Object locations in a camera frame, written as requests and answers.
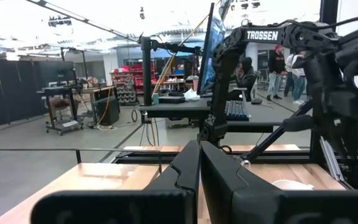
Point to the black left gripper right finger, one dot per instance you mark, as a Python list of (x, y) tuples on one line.
[(219, 186)]

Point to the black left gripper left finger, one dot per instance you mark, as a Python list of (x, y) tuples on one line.
[(185, 174)]

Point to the plain white mug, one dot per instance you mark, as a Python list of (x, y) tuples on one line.
[(291, 185)]

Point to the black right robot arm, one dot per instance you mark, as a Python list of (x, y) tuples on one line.
[(228, 62)]

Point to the person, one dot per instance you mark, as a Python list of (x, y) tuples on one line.
[(297, 81), (245, 77), (276, 65)]

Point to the black desk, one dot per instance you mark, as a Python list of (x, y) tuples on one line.
[(172, 109)]

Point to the backlit keyboard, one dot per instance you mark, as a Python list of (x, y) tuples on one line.
[(236, 110)]

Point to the white plastic bag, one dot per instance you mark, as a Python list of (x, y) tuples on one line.
[(191, 96)]

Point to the red storage shelving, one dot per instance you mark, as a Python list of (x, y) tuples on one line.
[(135, 77)]

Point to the black monitor stand pole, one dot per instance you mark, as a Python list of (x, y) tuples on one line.
[(146, 71)]

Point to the tilted computer monitor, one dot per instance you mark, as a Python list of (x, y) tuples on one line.
[(211, 56)]

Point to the black wheeled cart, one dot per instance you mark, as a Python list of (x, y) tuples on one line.
[(57, 93)]

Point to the black aluminium table frame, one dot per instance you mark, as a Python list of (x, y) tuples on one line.
[(179, 158)]

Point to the silver aluminium rail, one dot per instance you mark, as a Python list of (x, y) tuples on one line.
[(331, 158)]

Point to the wooden shelf with black frame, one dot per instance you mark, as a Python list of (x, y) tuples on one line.
[(104, 177)]

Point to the black partition wall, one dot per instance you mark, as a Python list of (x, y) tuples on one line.
[(11, 90)]

